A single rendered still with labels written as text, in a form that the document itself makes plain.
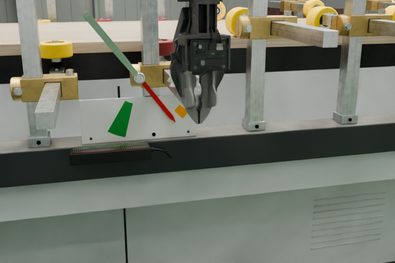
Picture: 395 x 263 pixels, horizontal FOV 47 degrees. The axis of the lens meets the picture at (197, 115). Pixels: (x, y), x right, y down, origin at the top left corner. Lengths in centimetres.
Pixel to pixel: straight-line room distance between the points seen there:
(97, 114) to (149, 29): 22
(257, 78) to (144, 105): 27
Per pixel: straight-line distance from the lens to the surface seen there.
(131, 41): 122
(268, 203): 148
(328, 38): 87
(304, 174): 124
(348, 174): 131
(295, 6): 225
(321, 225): 160
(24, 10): 101
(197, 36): 69
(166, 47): 114
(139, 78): 100
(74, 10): 607
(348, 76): 120
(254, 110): 111
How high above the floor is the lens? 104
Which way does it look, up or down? 16 degrees down
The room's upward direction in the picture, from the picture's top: straight up
